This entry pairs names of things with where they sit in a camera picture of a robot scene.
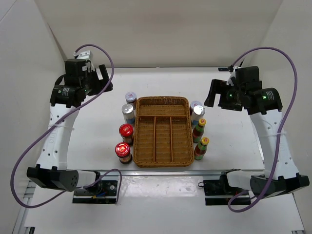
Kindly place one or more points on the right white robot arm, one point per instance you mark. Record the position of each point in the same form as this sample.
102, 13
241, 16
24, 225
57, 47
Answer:
243, 90

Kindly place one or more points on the lower yellow-cap chili bottle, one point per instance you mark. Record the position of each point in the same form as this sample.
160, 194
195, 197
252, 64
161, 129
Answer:
201, 148

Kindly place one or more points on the lower red-lid sauce jar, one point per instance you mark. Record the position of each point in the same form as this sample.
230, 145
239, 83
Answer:
123, 152

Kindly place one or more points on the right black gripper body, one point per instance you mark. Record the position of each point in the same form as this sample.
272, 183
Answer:
233, 98

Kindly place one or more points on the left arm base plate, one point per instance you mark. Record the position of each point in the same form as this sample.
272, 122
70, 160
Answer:
104, 192

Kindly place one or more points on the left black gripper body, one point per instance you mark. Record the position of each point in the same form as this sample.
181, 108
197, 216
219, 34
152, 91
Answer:
92, 86

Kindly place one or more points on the white-lid spice jar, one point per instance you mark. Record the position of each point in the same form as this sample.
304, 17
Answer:
194, 104
131, 98

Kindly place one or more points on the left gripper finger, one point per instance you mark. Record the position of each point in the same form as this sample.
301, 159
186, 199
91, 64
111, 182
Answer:
102, 73
102, 84

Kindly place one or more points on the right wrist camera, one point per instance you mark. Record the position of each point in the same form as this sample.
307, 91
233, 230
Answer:
232, 79

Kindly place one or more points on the upper yellow-cap chili bottle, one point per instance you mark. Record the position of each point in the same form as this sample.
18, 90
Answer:
198, 130

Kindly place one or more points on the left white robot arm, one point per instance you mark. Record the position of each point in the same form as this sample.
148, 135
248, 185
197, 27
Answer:
70, 90

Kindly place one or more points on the silver-cap pepper shaker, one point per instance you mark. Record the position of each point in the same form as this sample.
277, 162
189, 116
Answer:
197, 113
128, 113

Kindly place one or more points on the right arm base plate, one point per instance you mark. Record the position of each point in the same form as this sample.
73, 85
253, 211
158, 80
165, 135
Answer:
217, 191

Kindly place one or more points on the upper red-lid sauce jar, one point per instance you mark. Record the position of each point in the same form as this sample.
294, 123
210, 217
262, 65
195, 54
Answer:
127, 133

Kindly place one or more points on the red-lid sauce jar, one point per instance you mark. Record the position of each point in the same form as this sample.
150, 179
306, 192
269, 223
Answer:
127, 133
123, 152

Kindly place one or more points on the brown wicker divided basket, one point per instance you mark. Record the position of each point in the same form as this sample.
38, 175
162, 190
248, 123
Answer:
163, 133

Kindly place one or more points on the yellow-cap chili bottle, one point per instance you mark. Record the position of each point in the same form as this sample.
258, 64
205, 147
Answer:
201, 148
198, 130

